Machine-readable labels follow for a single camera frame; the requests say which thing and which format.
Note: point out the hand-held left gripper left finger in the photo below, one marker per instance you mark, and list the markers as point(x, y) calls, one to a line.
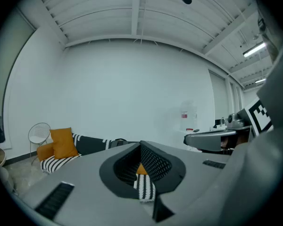
point(85, 185)

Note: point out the small red item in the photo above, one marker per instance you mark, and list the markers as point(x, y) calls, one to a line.
point(189, 129)

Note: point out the fluorescent tube ceiling light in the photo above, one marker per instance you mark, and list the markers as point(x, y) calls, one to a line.
point(253, 49)
point(260, 80)

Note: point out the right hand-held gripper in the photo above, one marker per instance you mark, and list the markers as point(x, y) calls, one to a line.
point(257, 116)

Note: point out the orange cushion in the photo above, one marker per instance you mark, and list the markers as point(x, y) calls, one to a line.
point(63, 142)

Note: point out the clear water jug red label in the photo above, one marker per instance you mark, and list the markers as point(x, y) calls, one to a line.
point(188, 114)

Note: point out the person's right hand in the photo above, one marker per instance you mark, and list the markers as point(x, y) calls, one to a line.
point(235, 141)

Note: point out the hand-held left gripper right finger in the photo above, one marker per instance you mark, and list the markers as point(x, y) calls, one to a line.
point(191, 173)

